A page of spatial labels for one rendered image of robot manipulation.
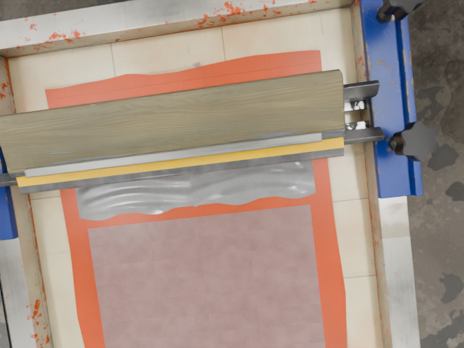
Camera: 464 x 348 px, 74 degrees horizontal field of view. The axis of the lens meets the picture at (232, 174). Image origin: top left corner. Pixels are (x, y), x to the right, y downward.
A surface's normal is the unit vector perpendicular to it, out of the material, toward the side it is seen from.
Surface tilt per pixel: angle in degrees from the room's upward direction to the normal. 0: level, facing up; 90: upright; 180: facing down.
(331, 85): 9
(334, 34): 0
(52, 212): 0
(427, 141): 0
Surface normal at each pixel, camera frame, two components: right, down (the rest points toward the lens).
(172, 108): -0.04, 0.22
